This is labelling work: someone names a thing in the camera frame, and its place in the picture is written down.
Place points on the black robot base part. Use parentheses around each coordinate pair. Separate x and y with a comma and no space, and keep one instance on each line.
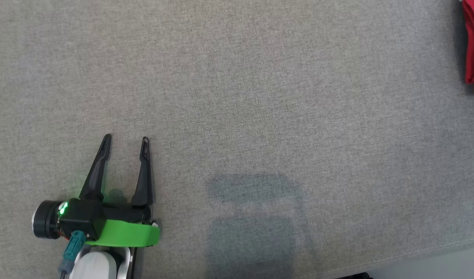
(355,276)

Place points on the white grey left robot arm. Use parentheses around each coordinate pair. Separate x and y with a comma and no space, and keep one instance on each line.
(93,265)

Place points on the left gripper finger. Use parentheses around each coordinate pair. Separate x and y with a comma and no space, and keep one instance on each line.
(95,174)
(143,182)

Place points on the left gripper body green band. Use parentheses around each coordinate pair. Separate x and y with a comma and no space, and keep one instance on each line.
(124,232)

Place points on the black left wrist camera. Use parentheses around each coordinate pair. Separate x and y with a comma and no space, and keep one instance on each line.
(76,217)

